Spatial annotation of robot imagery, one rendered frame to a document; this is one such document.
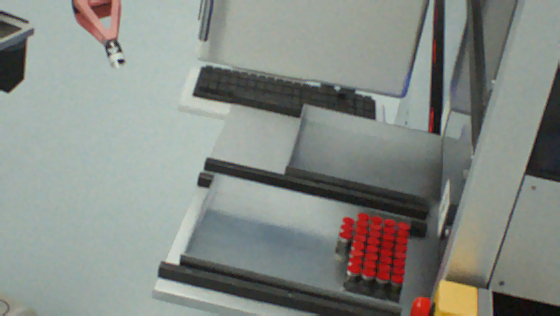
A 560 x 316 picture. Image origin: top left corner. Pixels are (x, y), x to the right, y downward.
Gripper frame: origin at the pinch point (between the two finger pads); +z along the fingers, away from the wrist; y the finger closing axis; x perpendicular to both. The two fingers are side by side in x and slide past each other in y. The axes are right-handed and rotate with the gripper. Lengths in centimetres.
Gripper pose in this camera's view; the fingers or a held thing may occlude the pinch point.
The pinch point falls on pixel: (110, 38)
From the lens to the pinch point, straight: 153.2
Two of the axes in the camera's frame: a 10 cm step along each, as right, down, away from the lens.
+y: -0.9, 4.4, 8.9
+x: -9.3, 2.8, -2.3
